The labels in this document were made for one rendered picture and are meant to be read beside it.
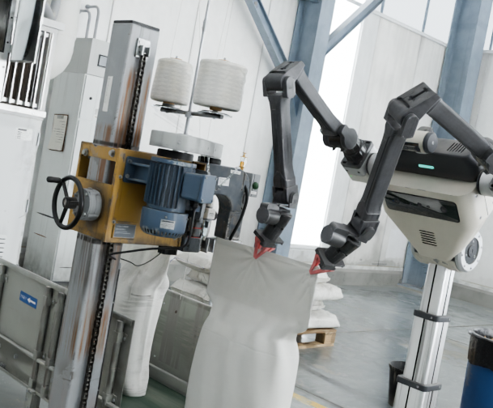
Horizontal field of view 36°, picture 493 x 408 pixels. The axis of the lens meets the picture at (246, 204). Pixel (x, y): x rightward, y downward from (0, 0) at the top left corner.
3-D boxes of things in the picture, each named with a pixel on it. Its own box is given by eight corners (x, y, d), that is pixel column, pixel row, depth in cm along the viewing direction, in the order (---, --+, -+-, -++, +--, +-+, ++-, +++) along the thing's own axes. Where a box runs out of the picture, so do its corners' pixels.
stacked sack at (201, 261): (265, 278, 604) (268, 261, 604) (203, 276, 560) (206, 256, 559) (231, 266, 636) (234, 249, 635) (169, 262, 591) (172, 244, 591)
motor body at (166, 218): (193, 240, 245) (206, 166, 244) (156, 238, 235) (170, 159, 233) (164, 231, 256) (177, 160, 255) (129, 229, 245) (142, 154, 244)
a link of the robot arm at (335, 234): (377, 231, 224) (365, 214, 231) (350, 219, 218) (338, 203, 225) (354, 261, 228) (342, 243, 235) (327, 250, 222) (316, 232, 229)
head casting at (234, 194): (240, 240, 289) (254, 165, 287) (193, 237, 272) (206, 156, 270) (191, 227, 310) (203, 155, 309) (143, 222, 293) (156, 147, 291)
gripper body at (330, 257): (312, 250, 234) (329, 237, 229) (333, 252, 241) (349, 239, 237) (320, 268, 231) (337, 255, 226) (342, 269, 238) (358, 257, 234)
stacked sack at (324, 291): (346, 303, 624) (350, 286, 623) (292, 303, 576) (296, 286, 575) (307, 291, 655) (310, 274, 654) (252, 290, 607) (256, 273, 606)
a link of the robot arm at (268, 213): (299, 193, 251) (281, 189, 257) (277, 189, 243) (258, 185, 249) (294, 228, 251) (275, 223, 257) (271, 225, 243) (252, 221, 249)
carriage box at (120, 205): (181, 248, 268) (197, 161, 266) (102, 242, 244) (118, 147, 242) (141, 234, 285) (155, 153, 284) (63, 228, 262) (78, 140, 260)
